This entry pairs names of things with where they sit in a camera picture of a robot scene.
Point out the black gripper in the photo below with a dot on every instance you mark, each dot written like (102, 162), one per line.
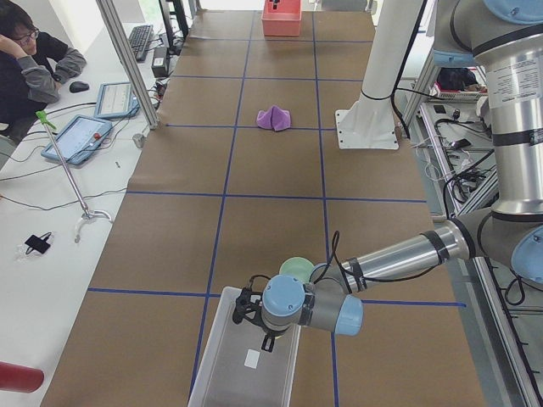
(267, 341)

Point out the mint green bowl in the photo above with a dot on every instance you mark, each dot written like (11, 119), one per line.
(297, 267)

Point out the translucent plastic storage box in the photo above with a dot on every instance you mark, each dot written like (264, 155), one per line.
(223, 380)

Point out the white label sticker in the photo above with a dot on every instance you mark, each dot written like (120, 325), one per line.
(252, 358)

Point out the purple cloth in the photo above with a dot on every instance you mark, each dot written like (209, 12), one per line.
(274, 118)

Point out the small black device on desk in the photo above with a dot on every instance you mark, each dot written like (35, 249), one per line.
(38, 244)

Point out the red cylinder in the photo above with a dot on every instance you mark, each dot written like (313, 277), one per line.
(19, 378)

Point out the blue teach pendant near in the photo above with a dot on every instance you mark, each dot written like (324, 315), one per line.
(81, 137)

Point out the blue teach pendant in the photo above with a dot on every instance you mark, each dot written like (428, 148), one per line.
(81, 137)
(115, 101)

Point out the blue teach pendant far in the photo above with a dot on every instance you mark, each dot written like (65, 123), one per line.
(115, 101)

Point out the black power adapter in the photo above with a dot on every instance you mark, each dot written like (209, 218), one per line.
(160, 62)

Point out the black computer mouse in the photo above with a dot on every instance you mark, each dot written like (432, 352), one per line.
(78, 86)

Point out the pink plastic bin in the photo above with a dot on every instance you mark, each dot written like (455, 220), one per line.
(281, 18)

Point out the metal reacher grabber stick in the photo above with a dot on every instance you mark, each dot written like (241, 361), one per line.
(52, 152)

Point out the black keyboard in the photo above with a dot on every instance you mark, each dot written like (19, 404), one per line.
(139, 38)

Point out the seated person in black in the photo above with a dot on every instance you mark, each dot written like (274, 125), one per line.
(34, 65)

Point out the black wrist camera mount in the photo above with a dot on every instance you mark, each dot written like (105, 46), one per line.
(247, 304)

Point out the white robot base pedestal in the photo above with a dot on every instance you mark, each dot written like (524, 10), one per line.
(369, 123)

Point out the aluminium frame post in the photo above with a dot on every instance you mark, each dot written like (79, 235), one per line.
(123, 49)

